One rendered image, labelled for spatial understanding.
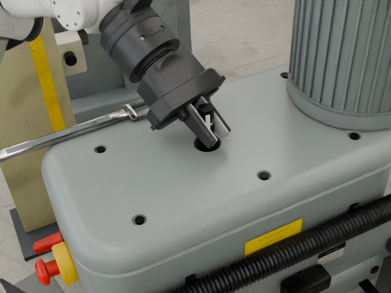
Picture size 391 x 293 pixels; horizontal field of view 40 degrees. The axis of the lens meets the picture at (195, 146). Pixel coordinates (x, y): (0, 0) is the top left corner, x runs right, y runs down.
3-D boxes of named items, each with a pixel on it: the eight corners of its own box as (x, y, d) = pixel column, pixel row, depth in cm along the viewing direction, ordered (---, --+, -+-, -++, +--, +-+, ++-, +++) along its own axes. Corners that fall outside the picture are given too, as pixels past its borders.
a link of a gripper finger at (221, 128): (229, 131, 71) (199, 95, 72) (220, 141, 73) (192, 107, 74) (237, 125, 72) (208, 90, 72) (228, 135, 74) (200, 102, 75)
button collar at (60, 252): (68, 295, 76) (59, 269, 72) (56, 263, 80) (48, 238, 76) (81, 289, 76) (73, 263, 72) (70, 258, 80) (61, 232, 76)
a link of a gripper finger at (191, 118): (210, 147, 72) (182, 113, 73) (219, 138, 70) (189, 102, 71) (202, 153, 72) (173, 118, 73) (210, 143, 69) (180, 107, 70)
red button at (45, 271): (43, 293, 75) (36, 277, 72) (36, 272, 77) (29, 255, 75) (66, 284, 76) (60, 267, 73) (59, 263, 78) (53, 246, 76)
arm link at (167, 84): (210, 102, 80) (160, 42, 82) (235, 67, 72) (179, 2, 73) (146, 143, 74) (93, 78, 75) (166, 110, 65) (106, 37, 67)
